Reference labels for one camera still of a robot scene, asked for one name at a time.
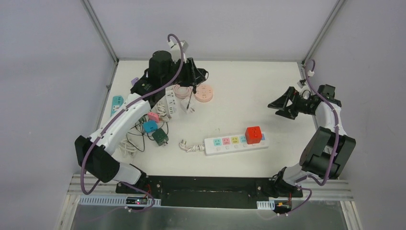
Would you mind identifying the pink plug adapter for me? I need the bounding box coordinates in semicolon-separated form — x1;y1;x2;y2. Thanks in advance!
147;112;160;123

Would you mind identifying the white long power strip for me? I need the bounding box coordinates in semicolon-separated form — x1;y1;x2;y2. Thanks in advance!
179;133;270;156

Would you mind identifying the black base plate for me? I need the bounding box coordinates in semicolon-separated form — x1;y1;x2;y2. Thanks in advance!
115;175;303;209

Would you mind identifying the white cube adapter orange sticker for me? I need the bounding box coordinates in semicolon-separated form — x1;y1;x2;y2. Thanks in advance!
180;97;195;114

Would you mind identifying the teal power strip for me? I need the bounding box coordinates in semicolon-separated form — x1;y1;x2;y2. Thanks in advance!
110;95;124;116

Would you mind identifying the purple power strip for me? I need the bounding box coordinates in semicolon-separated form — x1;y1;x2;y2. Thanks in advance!
131;77;139;86

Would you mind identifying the white USB power strip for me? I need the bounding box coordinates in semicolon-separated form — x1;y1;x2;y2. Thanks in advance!
165;89;179;118

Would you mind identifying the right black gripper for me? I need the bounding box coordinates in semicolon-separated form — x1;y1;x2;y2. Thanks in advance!
268;86;316;120

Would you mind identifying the light blue plug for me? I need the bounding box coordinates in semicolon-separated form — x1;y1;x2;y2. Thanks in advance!
142;120;158;133

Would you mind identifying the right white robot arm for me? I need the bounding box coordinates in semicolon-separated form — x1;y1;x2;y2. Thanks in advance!
268;84;356;196

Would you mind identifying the red plug adapter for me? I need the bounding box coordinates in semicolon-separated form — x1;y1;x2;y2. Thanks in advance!
245;126;262;144

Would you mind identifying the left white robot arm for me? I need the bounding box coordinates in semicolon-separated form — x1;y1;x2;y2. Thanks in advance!
74;51;208;194

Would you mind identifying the black thin cable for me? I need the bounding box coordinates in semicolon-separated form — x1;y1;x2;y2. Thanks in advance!
126;120;169;153

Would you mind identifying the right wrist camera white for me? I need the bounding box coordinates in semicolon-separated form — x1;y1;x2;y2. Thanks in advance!
297;70;314;89

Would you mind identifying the pink round power strip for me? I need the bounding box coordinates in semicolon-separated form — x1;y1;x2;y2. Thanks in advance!
194;84;214;103

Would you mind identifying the green patterned cube adapter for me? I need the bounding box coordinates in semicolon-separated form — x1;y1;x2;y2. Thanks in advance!
152;128;169;146

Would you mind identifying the white cable bundle left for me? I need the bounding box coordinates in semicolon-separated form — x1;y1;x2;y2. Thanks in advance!
118;139;140;158

